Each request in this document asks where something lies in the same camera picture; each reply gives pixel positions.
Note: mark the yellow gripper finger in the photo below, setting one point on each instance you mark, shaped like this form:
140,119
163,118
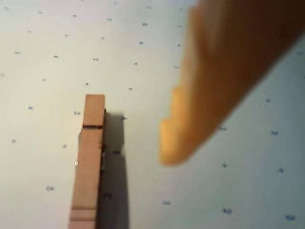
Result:
214,83

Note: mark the wooden clothespin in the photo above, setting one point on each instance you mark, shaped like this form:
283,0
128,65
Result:
89,155

